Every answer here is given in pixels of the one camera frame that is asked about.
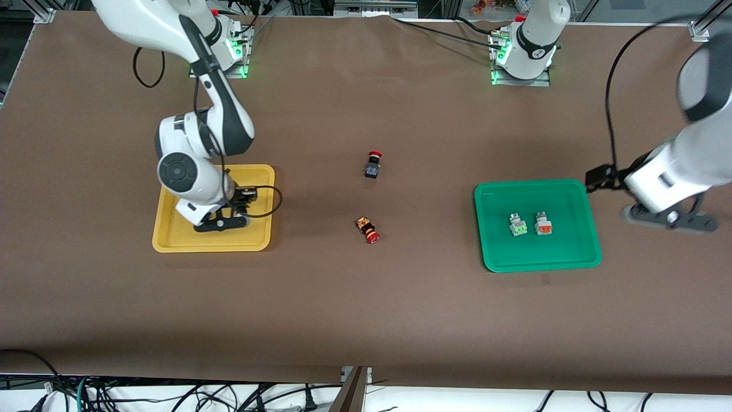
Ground red button orange body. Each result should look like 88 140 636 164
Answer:
355 216 381 245

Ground metal table frame beam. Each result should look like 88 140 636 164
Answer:
329 366 373 412

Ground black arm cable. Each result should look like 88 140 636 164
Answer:
133 46 284 219
604 16 702 172

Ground short black base cable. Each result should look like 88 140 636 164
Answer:
455 16 504 34

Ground silver aluminium frame rail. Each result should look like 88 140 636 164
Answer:
334 0 419 18

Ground green plastic tray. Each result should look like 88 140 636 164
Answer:
474 179 603 274

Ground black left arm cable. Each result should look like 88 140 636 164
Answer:
604 16 702 172

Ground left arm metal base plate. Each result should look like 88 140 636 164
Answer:
489 29 553 88

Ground black looping floor cable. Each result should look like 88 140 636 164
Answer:
0 348 65 404

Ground black floor cable with plug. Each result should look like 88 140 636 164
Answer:
252 385 320 412

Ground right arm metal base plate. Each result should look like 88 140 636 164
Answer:
188 17 256 80

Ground long black base cable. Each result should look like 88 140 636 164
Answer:
391 16 504 50

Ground teal floor cable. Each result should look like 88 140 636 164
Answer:
75 376 93 412

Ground brown paper table cover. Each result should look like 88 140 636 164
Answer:
0 11 732 395

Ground yellow plastic tray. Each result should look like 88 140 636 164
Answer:
152 164 276 253

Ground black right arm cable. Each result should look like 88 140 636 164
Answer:
133 46 284 219

